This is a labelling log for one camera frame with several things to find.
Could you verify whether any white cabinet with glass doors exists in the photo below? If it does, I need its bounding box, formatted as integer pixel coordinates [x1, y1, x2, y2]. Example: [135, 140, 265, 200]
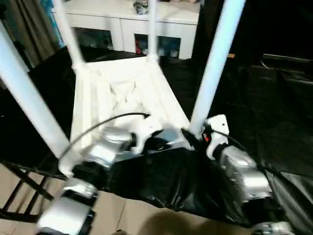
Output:
[50, 0, 200, 59]

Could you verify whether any dark metallic object on cabinet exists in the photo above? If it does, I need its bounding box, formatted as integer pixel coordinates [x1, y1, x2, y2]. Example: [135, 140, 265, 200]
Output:
[133, 0, 150, 14]

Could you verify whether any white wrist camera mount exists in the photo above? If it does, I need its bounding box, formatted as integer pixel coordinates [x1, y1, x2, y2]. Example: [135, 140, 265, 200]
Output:
[129, 117, 164, 155]
[202, 114, 230, 160]

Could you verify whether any black work mat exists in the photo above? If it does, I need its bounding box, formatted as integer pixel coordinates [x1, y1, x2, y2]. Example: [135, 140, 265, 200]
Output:
[0, 46, 313, 233]

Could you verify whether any white plastic table leg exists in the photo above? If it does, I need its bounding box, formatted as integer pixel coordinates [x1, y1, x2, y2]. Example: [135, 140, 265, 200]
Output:
[146, 0, 161, 63]
[189, 0, 246, 134]
[51, 0, 86, 71]
[0, 30, 74, 172]

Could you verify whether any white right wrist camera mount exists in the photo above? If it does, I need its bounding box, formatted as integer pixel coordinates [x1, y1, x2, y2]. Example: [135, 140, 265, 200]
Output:
[202, 114, 230, 160]

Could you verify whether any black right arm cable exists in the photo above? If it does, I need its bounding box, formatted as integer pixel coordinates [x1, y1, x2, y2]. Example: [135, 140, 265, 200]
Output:
[215, 131, 260, 170]

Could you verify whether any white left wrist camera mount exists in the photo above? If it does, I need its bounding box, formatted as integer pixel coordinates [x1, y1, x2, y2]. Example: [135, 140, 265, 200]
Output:
[129, 117, 164, 155]

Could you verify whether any black flat panel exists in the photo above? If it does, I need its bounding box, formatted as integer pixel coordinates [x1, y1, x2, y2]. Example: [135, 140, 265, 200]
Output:
[261, 53, 313, 65]

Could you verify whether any black metal table frame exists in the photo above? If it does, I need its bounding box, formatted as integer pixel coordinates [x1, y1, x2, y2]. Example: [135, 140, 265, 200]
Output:
[0, 161, 65, 222]

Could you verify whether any white plastic table top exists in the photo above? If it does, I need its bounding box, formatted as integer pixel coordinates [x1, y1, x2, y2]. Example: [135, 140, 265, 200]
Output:
[58, 55, 195, 178]

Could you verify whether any grey brown curtain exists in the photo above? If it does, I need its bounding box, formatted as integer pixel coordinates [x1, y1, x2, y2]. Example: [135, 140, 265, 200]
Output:
[4, 0, 62, 67]

